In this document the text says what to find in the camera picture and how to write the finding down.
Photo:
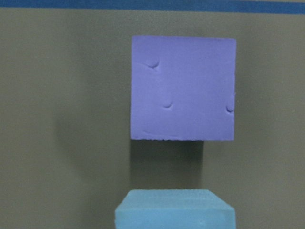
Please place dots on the light blue foam block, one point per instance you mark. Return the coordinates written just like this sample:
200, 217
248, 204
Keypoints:
174, 209

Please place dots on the purple foam block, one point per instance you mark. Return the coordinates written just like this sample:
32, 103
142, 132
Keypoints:
182, 88

